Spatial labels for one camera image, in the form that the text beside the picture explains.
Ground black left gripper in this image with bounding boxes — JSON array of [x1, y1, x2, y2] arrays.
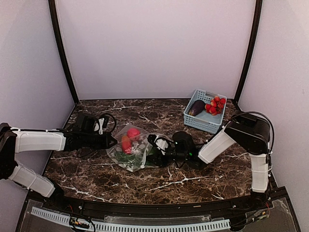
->
[[82, 131, 117, 149]]

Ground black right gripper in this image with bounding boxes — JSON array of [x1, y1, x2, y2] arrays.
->
[[144, 145, 188, 167]]

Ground clear zip top bag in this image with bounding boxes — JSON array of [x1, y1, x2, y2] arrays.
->
[[107, 124, 157, 172]]

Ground purple fake eggplant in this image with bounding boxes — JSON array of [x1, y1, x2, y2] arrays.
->
[[188, 100, 205, 116]]

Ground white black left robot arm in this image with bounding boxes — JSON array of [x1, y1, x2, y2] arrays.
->
[[0, 113, 117, 211]]

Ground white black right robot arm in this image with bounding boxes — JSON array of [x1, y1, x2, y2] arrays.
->
[[146, 111, 275, 210]]

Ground green fake vegetable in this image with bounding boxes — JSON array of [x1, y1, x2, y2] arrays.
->
[[115, 151, 144, 172]]

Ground pink fake fruit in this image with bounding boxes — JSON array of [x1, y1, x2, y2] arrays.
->
[[126, 128, 140, 140]]

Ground light blue perforated basket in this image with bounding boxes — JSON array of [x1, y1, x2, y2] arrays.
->
[[183, 89, 226, 134]]

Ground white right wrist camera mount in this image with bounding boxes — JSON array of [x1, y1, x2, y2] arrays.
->
[[155, 137, 169, 151]]

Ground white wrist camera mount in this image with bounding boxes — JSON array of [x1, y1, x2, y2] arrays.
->
[[94, 118, 106, 134], [155, 137, 169, 151]]

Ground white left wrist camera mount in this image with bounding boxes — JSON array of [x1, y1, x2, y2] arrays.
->
[[94, 118, 106, 134]]

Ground black corner frame post left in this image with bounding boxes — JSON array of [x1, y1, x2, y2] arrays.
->
[[48, 0, 79, 105]]

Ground black corner frame post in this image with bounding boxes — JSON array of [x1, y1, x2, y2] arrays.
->
[[48, 0, 79, 105], [233, 0, 263, 105]]

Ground black front mounting rail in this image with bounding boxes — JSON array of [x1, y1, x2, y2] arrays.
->
[[45, 196, 267, 218]]

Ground white slotted cable duct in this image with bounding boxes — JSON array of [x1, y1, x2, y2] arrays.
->
[[31, 207, 230, 232]]

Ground black corner frame post right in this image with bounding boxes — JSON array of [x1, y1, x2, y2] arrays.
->
[[233, 0, 263, 105]]

